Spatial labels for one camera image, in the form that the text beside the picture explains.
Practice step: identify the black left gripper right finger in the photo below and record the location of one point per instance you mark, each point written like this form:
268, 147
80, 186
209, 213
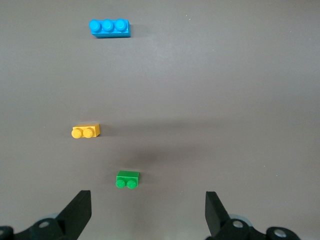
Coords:
217, 220

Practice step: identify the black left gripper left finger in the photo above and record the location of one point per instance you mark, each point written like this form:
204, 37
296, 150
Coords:
72, 220

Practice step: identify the yellow two-stud block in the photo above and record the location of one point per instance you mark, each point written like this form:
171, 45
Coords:
85, 131

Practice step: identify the green two-stud block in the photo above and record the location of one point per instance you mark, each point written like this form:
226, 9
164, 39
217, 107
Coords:
127, 178

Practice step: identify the blue three-stud block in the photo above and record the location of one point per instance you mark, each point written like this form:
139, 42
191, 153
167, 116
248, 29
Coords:
110, 30

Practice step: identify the brown table cover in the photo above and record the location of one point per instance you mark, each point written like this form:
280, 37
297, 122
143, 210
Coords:
200, 100

